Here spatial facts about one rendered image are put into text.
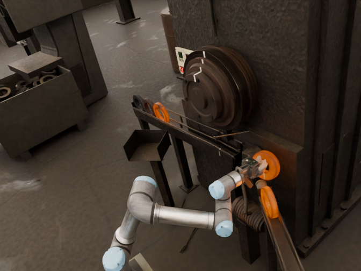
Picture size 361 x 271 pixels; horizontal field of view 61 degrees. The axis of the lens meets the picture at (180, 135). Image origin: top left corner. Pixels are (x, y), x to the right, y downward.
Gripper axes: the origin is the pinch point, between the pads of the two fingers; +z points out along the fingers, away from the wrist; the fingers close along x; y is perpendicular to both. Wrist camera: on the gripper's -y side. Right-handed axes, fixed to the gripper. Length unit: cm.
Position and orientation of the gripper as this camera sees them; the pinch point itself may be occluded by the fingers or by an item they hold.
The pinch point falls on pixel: (265, 162)
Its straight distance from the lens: 164.7
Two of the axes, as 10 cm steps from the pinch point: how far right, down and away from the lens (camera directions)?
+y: -0.8, -8.0, -5.9
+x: -5.8, -4.4, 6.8
